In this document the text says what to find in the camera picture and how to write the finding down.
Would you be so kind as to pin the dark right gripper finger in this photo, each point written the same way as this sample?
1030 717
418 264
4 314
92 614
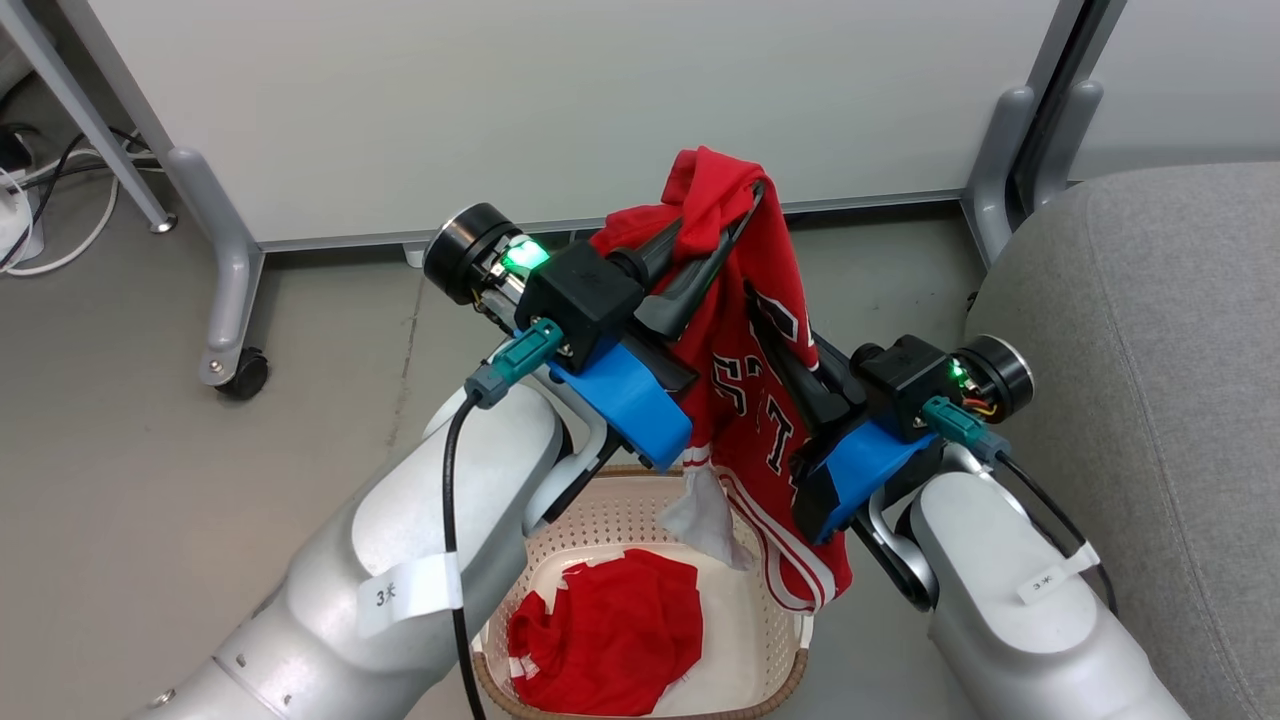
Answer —
800 375
842 366

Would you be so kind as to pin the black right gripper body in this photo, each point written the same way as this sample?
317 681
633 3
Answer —
905 385

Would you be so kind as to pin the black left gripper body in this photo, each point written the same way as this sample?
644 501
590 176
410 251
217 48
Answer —
585 290

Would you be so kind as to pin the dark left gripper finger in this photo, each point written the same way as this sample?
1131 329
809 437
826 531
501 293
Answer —
650 258
690 290

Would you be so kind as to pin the red basketball jersey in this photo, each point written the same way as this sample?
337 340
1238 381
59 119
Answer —
720 320

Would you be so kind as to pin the red shorts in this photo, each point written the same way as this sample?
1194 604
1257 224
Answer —
610 630

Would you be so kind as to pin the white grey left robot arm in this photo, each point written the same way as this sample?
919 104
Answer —
400 520

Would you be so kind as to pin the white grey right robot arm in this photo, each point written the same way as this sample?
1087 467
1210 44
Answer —
990 560

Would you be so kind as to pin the cream perforated laundry basket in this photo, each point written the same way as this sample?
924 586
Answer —
745 645

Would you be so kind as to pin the white power adapter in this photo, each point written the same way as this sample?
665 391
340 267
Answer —
416 255

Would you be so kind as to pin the large white partition panel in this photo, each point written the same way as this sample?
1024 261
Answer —
550 100

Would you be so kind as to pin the grey fabric sofa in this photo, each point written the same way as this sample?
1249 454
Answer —
1150 350

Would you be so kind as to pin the black caster wheel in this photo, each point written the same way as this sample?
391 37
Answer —
245 378

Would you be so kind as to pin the grey partition leg with caster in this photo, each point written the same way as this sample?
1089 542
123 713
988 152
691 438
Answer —
232 270

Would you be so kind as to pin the small white partition panel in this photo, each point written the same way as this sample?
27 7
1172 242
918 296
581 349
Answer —
1190 70

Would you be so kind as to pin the grey metal table leg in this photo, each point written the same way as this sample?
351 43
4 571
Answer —
95 120

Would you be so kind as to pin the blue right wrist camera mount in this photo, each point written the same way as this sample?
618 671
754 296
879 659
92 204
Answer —
860 470

